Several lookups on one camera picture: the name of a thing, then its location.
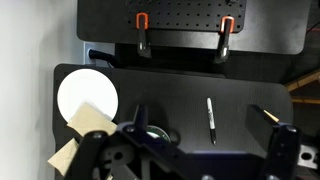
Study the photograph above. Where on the black perforated mounting board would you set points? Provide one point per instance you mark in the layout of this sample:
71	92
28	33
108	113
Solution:
187	15

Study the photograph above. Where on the round white plate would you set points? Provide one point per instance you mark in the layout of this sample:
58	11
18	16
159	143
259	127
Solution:
87	86

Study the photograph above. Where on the black pen with white barrel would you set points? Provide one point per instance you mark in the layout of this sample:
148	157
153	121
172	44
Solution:
211	121

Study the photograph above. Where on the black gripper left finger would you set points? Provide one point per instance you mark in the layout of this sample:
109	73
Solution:
141	116

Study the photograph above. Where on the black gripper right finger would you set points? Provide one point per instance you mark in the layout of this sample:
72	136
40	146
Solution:
262	127

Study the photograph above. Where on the orange black clamp right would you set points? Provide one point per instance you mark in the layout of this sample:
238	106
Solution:
226	28

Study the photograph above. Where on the orange black clamp left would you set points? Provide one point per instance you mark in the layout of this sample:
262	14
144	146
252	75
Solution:
142	25

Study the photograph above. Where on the orange black clamp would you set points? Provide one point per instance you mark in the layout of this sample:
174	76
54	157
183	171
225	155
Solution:
142	25
226	28

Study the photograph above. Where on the white mug with green band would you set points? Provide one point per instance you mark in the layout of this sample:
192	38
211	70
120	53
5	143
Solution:
157	132

